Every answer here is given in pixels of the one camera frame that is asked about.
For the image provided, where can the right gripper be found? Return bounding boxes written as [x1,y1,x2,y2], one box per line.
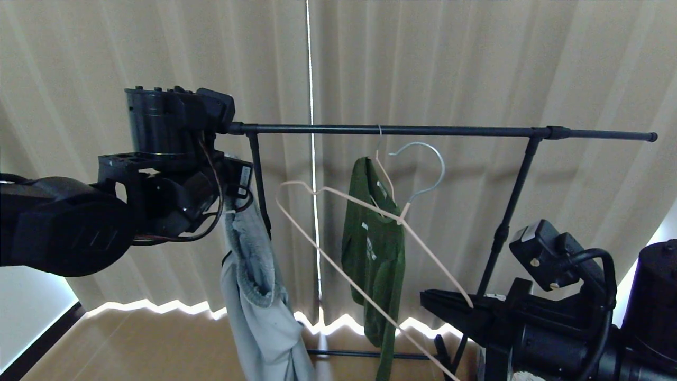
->
[478,278,620,381]

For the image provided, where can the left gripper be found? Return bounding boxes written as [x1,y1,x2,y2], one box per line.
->
[144,155,254,237]

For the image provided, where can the pale grey shorts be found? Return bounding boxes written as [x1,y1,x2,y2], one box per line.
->
[219,197,316,381]

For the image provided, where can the pink clothes hanger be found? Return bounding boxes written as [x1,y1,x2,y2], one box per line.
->
[374,125,404,212]
[275,141,474,381]

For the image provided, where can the green long-sleeved shirt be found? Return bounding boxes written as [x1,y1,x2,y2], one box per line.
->
[341,157,407,381]

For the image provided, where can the black clothes rack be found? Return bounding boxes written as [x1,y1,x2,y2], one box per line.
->
[226,123,658,381]

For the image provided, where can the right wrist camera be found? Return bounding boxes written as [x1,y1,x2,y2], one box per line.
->
[509,219,606,313]

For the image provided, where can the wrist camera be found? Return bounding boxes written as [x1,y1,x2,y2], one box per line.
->
[195,87,237,134]
[509,219,606,313]

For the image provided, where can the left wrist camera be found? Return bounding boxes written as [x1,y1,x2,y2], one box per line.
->
[195,87,237,134]

